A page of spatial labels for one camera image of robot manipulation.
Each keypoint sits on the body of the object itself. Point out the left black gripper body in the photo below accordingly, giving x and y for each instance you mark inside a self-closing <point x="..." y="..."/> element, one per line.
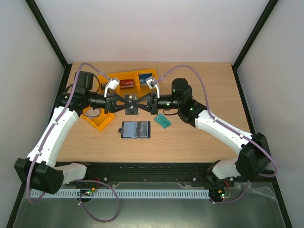
<point x="109" y="103"/>

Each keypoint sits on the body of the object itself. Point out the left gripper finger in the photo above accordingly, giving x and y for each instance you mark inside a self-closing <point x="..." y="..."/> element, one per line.
<point x="120" y="100"/>
<point x="120" y="107"/>

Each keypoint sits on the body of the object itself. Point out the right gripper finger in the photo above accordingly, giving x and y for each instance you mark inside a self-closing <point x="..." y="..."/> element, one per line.
<point x="141" y="100"/>
<point x="135" y="109"/>

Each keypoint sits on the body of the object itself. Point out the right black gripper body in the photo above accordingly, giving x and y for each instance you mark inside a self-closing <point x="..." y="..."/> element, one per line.
<point x="154" y="102"/>

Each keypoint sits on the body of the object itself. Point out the black VIP card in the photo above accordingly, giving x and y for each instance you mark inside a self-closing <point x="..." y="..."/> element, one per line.
<point x="130" y="98"/>

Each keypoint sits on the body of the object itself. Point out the blue leather card holder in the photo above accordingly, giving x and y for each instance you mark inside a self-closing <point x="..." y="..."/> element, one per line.
<point x="135" y="129"/>

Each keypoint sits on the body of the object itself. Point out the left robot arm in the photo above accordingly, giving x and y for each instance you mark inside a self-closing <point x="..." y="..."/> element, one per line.
<point x="38" y="170"/>

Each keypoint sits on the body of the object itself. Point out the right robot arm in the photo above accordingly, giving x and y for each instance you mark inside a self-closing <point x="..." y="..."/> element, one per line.
<point x="251" y="149"/>

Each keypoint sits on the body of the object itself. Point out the teal VIP card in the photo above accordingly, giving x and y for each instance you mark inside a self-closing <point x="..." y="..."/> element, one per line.
<point x="162" y="120"/>

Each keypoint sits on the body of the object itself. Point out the red cards stack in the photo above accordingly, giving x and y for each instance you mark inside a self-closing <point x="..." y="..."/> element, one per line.
<point x="127" y="83"/>

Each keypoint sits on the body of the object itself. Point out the black cards stack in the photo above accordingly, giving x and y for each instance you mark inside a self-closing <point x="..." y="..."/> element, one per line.
<point x="103" y="85"/>

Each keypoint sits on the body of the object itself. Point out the white pink cards stack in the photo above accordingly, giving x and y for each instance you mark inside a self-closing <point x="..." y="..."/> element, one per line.
<point x="92" y="113"/>

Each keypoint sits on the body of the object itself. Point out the blue cards stack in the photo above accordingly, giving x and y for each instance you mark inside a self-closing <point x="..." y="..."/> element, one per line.
<point x="143" y="78"/>

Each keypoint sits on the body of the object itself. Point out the separate yellow bin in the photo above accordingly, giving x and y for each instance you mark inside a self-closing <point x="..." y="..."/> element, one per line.
<point x="101" y="121"/>

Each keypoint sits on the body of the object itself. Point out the yellow bin middle of row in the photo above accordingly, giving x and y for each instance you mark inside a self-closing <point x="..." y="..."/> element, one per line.
<point x="129" y="75"/>

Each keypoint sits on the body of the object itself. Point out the left controller board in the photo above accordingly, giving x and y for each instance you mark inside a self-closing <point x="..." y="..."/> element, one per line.
<point x="87" y="192"/>

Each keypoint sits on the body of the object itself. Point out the controller board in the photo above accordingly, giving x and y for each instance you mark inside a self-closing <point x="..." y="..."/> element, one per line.
<point x="87" y="192"/>
<point x="220" y="195"/>

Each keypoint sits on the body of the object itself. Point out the right controller board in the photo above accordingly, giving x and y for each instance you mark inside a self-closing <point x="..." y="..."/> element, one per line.
<point x="220" y="195"/>

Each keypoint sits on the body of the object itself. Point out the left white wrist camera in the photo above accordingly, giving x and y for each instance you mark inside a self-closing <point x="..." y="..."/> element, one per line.
<point x="112" y="84"/>

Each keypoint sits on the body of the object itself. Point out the left black frame post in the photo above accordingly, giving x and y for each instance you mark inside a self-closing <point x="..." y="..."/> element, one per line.
<point x="47" y="31"/>

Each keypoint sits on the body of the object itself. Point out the black frame post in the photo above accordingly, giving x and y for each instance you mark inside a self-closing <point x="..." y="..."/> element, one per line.
<point x="255" y="32"/>
<point x="47" y="31"/>

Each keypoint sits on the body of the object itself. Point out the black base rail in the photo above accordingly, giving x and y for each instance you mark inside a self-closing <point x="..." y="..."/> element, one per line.
<point x="193" y="174"/>

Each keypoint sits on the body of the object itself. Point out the light blue slotted cable duct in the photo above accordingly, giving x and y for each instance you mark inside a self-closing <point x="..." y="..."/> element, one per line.
<point x="135" y="194"/>

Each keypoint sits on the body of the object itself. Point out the right black frame post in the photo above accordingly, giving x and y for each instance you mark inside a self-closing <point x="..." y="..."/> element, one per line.
<point x="255" y="32"/>

